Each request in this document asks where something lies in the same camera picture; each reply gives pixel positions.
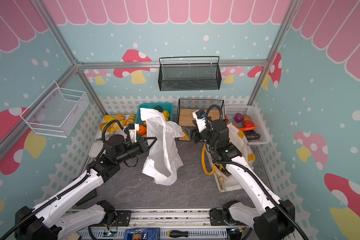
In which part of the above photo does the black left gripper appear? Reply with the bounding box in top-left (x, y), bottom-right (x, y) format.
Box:
top-left (115, 137), bottom-right (158, 164)

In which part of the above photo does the orange fruit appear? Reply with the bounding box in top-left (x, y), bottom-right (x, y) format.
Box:
top-left (137, 125), bottom-right (147, 136)

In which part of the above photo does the white plastic grocery bag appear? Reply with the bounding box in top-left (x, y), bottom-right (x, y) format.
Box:
top-left (140, 108), bottom-right (185, 186)

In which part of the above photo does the white canvas tote bag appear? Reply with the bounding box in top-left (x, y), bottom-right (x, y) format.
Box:
top-left (205, 124), bottom-right (257, 193)

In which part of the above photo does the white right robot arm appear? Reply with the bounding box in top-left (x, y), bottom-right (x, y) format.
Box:
top-left (187, 105), bottom-right (308, 240)

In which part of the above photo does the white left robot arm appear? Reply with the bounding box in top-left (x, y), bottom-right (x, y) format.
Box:
top-left (1, 120), bottom-right (157, 240)

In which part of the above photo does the white plastic vegetable basket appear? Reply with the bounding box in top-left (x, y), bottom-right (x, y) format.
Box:
top-left (225, 105), bottom-right (271, 145)

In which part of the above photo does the purple onion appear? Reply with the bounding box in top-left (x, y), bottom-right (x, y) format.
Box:
top-left (234, 113), bottom-right (244, 123)

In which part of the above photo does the orange carrot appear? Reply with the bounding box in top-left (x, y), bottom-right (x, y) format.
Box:
top-left (238, 126), bottom-right (258, 132)

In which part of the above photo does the bread loaf pile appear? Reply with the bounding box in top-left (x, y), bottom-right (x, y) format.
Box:
top-left (100, 114), bottom-right (136, 133)

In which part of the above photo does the yellow cracker box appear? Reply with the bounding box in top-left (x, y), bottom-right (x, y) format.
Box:
top-left (178, 130), bottom-right (190, 141)

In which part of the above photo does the red pepper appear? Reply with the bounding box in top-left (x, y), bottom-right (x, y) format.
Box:
top-left (244, 121), bottom-right (255, 128)

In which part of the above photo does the brown potato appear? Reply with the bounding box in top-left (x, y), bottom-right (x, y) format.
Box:
top-left (243, 115), bottom-right (252, 123)

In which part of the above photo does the dark eggplant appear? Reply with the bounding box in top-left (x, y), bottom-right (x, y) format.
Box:
top-left (245, 133), bottom-right (261, 142)

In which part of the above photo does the black mesh wooden shelf rack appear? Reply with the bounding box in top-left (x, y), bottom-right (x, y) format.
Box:
top-left (177, 99), bottom-right (225, 127)

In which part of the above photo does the yellow lemon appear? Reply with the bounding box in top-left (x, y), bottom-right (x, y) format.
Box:
top-left (163, 111), bottom-right (171, 121)

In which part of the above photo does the green avocado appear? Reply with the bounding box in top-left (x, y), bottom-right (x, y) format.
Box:
top-left (154, 106), bottom-right (163, 113)

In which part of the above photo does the black orange screwdriver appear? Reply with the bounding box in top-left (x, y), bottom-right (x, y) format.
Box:
top-left (167, 230), bottom-right (219, 238)

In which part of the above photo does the black wall mesh basket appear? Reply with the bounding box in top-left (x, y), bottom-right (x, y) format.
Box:
top-left (158, 56), bottom-right (222, 91)

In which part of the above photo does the white wall wire basket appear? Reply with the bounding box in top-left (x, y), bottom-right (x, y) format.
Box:
top-left (20, 82), bottom-right (90, 138)

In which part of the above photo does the blue box on rail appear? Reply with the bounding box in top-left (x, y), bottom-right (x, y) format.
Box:
top-left (124, 228), bottom-right (161, 240)

